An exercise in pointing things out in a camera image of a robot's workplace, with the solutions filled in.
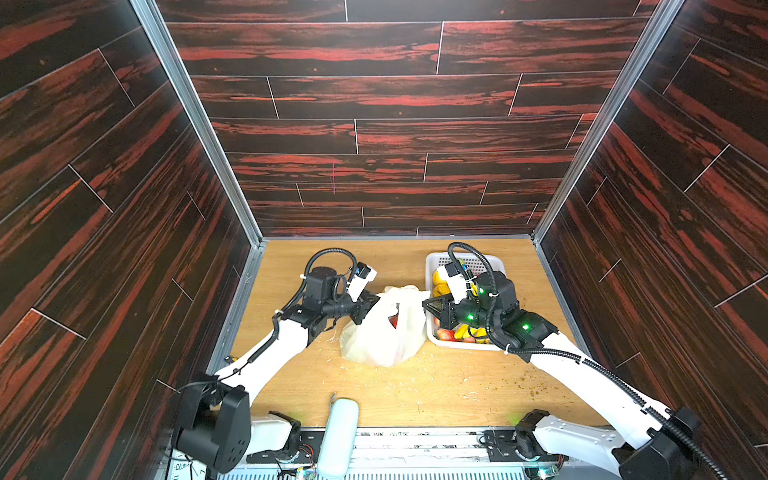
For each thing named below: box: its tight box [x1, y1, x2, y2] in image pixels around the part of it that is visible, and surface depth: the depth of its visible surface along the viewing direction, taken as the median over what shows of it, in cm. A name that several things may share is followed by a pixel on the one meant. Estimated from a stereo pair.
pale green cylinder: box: [317, 398, 360, 480], surface depth 74 cm
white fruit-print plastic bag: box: [340, 286, 430, 367], surface depth 78 cm
